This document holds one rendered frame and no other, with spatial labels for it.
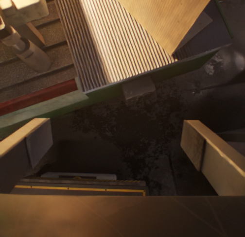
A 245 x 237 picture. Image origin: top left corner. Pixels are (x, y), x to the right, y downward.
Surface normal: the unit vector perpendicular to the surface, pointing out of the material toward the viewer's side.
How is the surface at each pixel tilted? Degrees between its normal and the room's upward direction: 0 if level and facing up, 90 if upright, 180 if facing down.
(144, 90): 0
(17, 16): 90
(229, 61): 0
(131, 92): 0
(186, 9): 76
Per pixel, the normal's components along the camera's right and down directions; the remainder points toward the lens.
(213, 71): -0.03, -0.12
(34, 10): 0.32, 0.94
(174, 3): -0.74, 0.60
